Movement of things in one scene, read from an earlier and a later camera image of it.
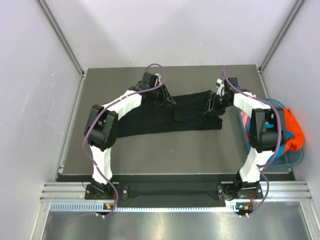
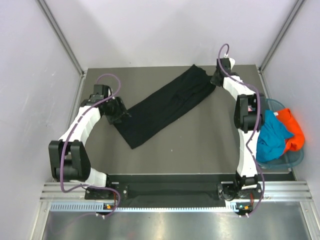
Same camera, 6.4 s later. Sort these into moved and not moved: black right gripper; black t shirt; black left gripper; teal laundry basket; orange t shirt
Moved: black right gripper; black left gripper; black t shirt
Not moved: teal laundry basket; orange t shirt
